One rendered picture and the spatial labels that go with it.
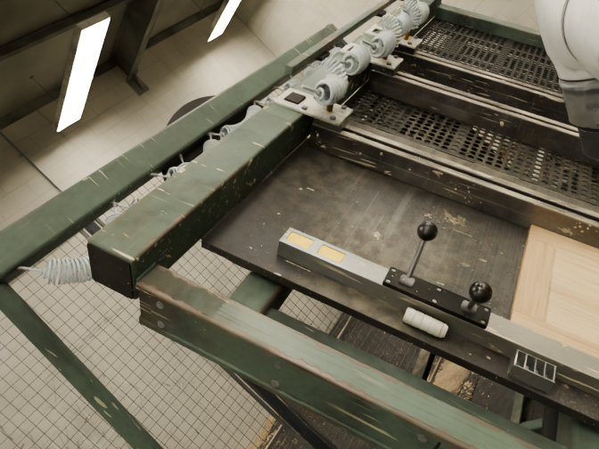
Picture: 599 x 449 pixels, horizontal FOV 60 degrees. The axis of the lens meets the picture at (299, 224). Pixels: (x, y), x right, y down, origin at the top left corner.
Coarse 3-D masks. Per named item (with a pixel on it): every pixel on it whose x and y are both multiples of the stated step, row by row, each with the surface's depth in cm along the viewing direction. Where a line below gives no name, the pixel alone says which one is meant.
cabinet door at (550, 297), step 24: (528, 240) 119; (552, 240) 120; (528, 264) 112; (552, 264) 114; (576, 264) 115; (528, 288) 106; (552, 288) 108; (576, 288) 109; (528, 312) 101; (552, 312) 102; (576, 312) 103; (552, 336) 97; (576, 336) 98
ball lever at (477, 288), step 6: (474, 282) 86; (480, 282) 85; (486, 282) 85; (474, 288) 85; (480, 288) 84; (486, 288) 84; (474, 294) 85; (480, 294) 84; (486, 294) 84; (492, 294) 85; (474, 300) 85; (480, 300) 85; (486, 300) 85; (462, 306) 95; (468, 306) 94; (474, 306) 94; (468, 312) 95; (474, 312) 94
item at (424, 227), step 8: (424, 224) 95; (432, 224) 95; (424, 232) 95; (432, 232) 95; (424, 240) 96; (416, 256) 97; (416, 264) 98; (408, 272) 98; (400, 280) 98; (408, 280) 98
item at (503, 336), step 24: (312, 240) 106; (312, 264) 104; (336, 264) 101; (360, 264) 102; (360, 288) 101; (384, 288) 99; (432, 312) 96; (480, 336) 94; (504, 336) 93; (528, 336) 93; (552, 360) 90; (576, 360) 91; (576, 384) 91
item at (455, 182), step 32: (320, 128) 136; (352, 128) 137; (352, 160) 137; (384, 160) 133; (416, 160) 129; (448, 160) 131; (448, 192) 130; (480, 192) 126; (512, 192) 124; (544, 224) 123; (576, 224) 120
